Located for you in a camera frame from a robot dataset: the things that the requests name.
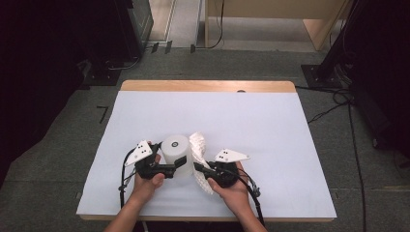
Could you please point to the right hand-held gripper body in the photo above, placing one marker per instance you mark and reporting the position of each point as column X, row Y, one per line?
column 224, row 175

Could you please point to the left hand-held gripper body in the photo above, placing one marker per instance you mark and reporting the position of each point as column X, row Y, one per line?
column 151, row 169

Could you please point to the person's left hand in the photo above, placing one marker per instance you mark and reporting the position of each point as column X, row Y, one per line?
column 145, row 190

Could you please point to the person's right hand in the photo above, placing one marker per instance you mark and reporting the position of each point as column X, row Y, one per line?
column 233, row 196

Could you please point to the pale table cover sheet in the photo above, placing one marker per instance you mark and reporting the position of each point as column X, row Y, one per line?
column 209, row 112

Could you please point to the black tape mark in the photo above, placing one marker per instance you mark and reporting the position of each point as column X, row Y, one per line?
column 105, row 113

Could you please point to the black stand base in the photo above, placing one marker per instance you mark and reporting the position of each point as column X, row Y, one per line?
column 322, row 75

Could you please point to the dark curtain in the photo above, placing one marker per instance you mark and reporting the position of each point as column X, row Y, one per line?
column 32, row 64
column 386, row 64

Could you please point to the light wooden desk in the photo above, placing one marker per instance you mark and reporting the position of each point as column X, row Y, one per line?
column 257, row 8

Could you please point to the grey metal rail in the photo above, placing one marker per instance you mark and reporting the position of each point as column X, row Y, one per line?
column 170, row 19

